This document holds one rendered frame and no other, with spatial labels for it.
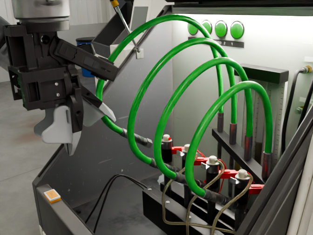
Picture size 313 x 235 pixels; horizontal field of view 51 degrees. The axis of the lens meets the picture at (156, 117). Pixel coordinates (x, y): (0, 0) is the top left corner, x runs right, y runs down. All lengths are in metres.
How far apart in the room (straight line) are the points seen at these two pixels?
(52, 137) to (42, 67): 0.11
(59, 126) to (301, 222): 0.43
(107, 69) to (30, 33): 0.13
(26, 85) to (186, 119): 0.80
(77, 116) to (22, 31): 0.14
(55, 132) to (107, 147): 0.62
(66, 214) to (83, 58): 0.51
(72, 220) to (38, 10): 0.57
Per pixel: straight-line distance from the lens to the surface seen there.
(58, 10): 0.48
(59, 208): 0.95
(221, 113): 0.95
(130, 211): 1.10
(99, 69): 0.52
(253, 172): 0.77
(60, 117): 0.51
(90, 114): 0.68
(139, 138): 0.78
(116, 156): 1.15
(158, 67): 0.66
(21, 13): 0.48
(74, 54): 0.50
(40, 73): 0.48
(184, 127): 1.22
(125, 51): 3.60
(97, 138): 1.09
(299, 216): 0.63
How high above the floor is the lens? 1.46
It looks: 20 degrees down
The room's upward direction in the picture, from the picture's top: 2 degrees counter-clockwise
